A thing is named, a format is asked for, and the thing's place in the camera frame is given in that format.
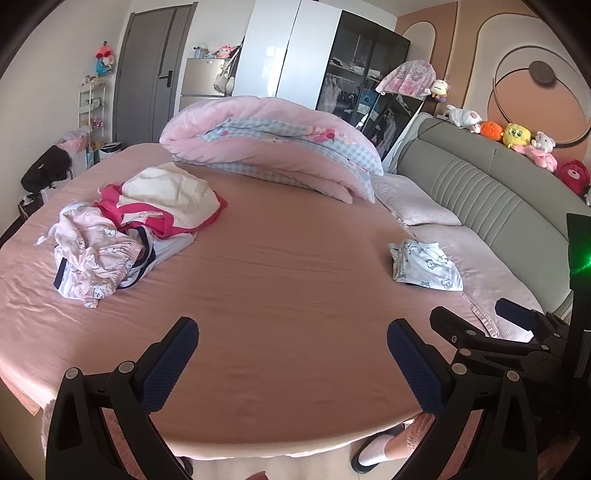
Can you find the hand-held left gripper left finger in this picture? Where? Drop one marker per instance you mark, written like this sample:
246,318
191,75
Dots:
168,364

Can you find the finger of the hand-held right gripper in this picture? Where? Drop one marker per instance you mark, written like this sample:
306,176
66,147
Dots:
519,314
457,330

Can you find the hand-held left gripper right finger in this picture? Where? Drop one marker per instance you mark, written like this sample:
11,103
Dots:
413,369

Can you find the pink printed pajama pants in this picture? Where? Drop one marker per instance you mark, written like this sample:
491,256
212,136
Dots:
87,249

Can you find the pink pillow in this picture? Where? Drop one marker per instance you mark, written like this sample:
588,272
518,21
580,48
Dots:
415,198
489,272

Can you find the person's pink fuzzy trouser leg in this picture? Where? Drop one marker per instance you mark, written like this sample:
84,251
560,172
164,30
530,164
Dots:
415,427

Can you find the red plush toy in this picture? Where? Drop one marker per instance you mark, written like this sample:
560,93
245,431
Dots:
575,173

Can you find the folded white printed pajama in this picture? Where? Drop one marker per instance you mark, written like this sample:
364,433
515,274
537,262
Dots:
429,267

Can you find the person's foot in white sock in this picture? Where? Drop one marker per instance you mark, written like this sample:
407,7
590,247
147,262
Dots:
381,450

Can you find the pink and white plush toy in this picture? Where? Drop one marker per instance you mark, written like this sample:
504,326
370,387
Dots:
540,147

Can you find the black slipper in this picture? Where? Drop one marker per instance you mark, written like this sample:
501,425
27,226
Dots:
358,464

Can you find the white navy-trimmed shirt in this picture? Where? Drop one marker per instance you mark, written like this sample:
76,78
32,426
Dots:
159,251

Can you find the grey padded headboard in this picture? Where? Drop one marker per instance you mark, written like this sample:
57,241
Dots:
471,184

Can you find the yellow plush toy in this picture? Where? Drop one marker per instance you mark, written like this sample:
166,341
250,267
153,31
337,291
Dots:
517,134

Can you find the orange plush toy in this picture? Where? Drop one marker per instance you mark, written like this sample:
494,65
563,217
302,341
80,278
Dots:
491,130

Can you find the cream and magenta shirt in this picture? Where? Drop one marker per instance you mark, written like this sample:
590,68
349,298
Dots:
171,189

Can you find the white and purple plush toy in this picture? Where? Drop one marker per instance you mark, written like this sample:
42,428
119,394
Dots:
439,87

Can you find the white paper bag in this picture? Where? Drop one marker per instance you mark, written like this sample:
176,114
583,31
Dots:
110,151

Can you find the pink folded quilt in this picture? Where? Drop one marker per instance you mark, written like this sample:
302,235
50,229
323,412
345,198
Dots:
258,152

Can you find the black bag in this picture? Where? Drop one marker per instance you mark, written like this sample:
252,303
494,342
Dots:
46,168

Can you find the pink printed hanging garment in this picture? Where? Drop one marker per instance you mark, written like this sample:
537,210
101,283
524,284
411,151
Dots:
408,76

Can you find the pink gift bag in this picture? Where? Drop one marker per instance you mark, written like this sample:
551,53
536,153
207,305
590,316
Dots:
74,145

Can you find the white shelf rack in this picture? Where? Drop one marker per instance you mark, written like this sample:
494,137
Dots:
85,99

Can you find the white handbag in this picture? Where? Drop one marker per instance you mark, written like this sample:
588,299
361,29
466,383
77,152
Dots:
223,84

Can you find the silver refrigerator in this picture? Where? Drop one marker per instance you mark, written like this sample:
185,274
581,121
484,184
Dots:
198,76

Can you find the grey door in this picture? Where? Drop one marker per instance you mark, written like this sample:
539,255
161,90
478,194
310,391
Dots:
143,69

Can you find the small pink plush toy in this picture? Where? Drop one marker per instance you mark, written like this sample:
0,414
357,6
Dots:
225,51

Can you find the white and black wardrobe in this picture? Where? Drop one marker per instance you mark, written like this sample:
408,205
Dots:
295,55

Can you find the brown round wall disc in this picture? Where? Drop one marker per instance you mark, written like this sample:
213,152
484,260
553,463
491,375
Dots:
543,71

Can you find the colourful wall plush toy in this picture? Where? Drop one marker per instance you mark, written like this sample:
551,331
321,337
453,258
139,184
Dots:
104,60

